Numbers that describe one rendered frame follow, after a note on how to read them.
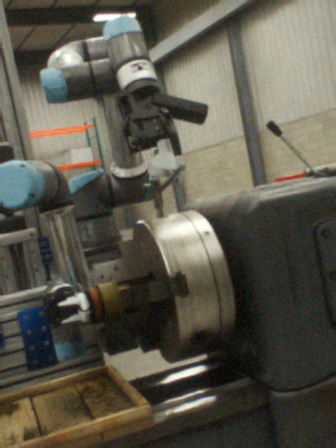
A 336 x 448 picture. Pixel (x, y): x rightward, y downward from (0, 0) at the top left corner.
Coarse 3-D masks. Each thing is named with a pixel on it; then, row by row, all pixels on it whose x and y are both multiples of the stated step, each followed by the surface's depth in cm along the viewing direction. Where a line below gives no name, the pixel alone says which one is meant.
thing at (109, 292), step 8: (112, 280) 130; (96, 288) 132; (104, 288) 129; (112, 288) 129; (120, 288) 130; (88, 296) 127; (96, 296) 127; (104, 296) 127; (112, 296) 128; (120, 296) 127; (96, 304) 127; (104, 304) 127; (112, 304) 127; (120, 304) 127; (96, 312) 127; (104, 312) 128; (112, 312) 127; (120, 312) 128; (96, 320) 128; (104, 320) 130; (112, 320) 129; (120, 320) 130
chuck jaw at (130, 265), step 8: (120, 248) 138; (128, 248) 138; (136, 248) 139; (120, 256) 140; (128, 256) 137; (136, 256) 137; (120, 264) 135; (128, 264) 136; (136, 264) 136; (144, 264) 137; (112, 272) 134; (120, 272) 134; (128, 272) 134; (136, 272) 134; (144, 272) 135; (120, 280) 133; (128, 280) 133; (136, 280) 134; (144, 280) 135; (152, 280) 137
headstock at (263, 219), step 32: (256, 192) 123; (288, 192) 120; (320, 192) 122; (224, 224) 129; (256, 224) 118; (288, 224) 120; (320, 224) 123; (256, 256) 119; (288, 256) 120; (320, 256) 123; (256, 288) 120; (288, 288) 119; (320, 288) 124; (256, 320) 123; (288, 320) 119; (320, 320) 124; (224, 352) 144; (256, 352) 126; (288, 352) 119; (320, 352) 123; (288, 384) 120
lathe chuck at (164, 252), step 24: (168, 216) 132; (144, 240) 132; (168, 240) 124; (192, 240) 124; (168, 264) 120; (192, 264) 121; (192, 288) 120; (216, 288) 122; (168, 312) 125; (192, 312) 120; (216, 312) 122; (168, 336) 129; (192, 336) 123; (216, 336) 125; (168, 360) 133
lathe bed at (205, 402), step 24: (168, 384) 140; (192, 384) 142; (216, 384) 143; (240, 384) 131; (264, 384) 127; (168, 408) 126; (192, 408) 121; (216, 408) 120; (240, 408) 122; (264, 408) 125; (144, 432) 116; (168, 432) 117; (192, 432) 121; (216, 432) 122; (240, 432) 123; (264, 432) 125
